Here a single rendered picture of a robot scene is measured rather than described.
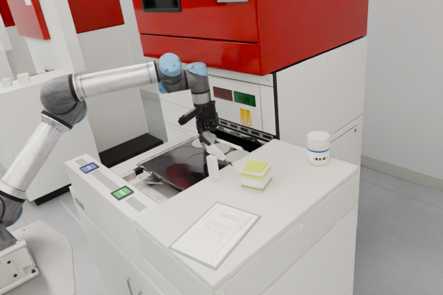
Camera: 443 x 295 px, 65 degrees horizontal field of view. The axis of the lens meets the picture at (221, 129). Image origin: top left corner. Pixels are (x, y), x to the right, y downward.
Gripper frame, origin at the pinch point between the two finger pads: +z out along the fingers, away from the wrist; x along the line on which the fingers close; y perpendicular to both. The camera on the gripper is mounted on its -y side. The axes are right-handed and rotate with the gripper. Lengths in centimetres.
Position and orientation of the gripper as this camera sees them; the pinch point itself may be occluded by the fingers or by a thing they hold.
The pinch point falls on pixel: (203, 146)
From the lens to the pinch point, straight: 147.5
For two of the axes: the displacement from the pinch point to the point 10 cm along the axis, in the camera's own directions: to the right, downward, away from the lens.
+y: 9.9, -0.6, -1.5
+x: 1.1, -4.2, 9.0
